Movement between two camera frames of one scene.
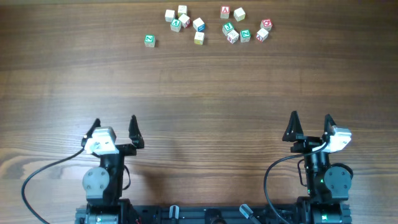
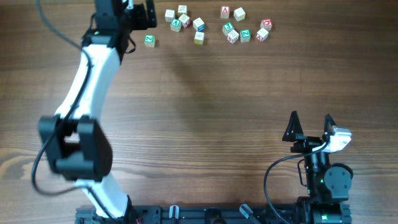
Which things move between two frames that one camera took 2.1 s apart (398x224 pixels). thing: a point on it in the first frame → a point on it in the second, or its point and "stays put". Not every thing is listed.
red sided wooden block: (185, 20) stays put
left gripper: (123, 149) → (144, 17)
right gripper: (307, 142) stays put
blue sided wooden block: (199, 25) stays put
